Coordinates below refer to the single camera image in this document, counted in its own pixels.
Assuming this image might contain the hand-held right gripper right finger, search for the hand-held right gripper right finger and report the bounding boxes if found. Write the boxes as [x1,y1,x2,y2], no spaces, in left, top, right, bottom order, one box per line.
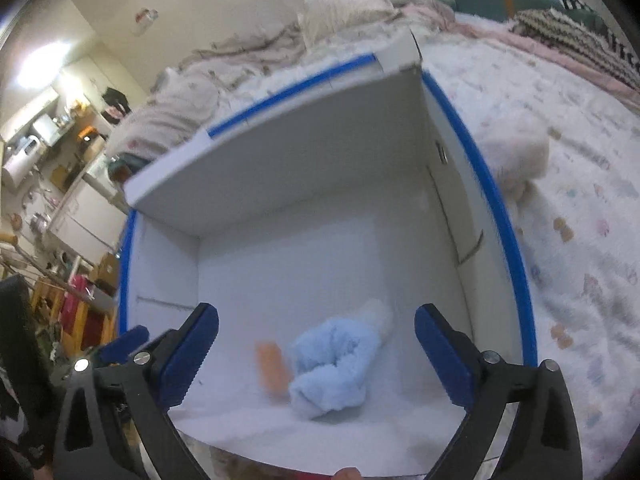
[414,303,583,480]

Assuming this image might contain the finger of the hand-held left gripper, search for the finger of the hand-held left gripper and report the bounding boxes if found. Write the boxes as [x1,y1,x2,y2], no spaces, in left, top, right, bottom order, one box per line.
[97,325,151,368]

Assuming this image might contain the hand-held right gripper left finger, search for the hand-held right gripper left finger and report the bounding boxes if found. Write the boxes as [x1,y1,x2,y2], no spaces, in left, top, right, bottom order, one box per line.
[54,302,220,480]

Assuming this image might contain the orange soft item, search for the orange soft item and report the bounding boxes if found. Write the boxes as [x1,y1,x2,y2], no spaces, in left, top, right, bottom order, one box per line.
[255,340,291,401]

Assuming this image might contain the light blue fluffy cloth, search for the light blue fluffy cloth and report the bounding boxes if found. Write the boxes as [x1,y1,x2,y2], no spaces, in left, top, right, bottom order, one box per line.
[287,317,383,421]

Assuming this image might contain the white cardboard box blue tape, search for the white cardboard box blue tape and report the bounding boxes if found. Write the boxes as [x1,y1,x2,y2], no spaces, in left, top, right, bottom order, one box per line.
[116,27,538,478]

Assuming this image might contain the yellow wooden rack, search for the yellow wooden rack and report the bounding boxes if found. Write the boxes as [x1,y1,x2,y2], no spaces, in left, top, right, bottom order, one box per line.
[30,280,66,341]

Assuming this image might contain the red bag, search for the red bag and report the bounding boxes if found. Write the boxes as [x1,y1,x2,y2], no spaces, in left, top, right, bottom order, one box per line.
[62,275,108,351]

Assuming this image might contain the black white patterned clothing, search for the black white patterned clothing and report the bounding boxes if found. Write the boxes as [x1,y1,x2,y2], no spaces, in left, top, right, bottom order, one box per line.
[0,367,36,466]

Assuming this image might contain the brown cardboard box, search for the brown cardboard box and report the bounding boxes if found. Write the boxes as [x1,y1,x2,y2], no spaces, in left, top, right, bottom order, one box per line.
[97,252,121,286]

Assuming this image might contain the white bedside cabinet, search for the white bedside cabinet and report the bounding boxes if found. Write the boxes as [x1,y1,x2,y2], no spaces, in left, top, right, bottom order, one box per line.
[47,155,133,266]

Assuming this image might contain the bed with patterned sheet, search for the bed with patterned sheet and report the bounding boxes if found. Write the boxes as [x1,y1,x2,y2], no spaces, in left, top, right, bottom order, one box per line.
[420,15,640,480]

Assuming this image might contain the teal orange bed cushion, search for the teal orange bed cushion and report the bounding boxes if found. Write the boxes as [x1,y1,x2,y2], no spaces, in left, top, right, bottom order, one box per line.
[107,152,151,183]

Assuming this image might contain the white washing machine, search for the white washing machine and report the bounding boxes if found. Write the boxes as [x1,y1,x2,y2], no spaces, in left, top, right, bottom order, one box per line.
[2,135,48,188]

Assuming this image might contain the cream plush toy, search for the cream plush toy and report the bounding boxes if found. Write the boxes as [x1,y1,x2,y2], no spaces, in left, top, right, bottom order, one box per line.
[472,115,551,206]

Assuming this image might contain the black pink hanging clothes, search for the black pink hanging clothes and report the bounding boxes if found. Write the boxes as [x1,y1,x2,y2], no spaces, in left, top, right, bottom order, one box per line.
[100,87,133,123]

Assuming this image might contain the grey patterned duvet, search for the grey patterned duvet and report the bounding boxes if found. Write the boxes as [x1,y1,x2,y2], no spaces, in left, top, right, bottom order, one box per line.
[105,25,311,161]

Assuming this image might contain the ceiling light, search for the ceiling light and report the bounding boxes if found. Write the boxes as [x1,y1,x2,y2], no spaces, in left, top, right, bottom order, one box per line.
[15,42,66,88]

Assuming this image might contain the pink blanket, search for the pink blanket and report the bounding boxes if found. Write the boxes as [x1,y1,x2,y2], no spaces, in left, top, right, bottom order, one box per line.
[395,0,640,106]

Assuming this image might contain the brown white knit blanket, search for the brown white knit blanket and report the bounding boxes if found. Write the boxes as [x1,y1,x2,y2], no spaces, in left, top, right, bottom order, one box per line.
[510,7,640,86]

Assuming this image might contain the cream fluffy pillow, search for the cream fluffy pillow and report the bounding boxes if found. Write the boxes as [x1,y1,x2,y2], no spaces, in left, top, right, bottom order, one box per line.
[299,0,401,46]

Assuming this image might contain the black white striped cloth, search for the black white striped cloth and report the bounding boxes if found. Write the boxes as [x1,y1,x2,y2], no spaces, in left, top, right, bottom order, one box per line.
[555,0,640,76]

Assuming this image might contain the wall sticker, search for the wall sticker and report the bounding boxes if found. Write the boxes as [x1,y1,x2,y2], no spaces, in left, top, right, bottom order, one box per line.
[134,7,160,36]

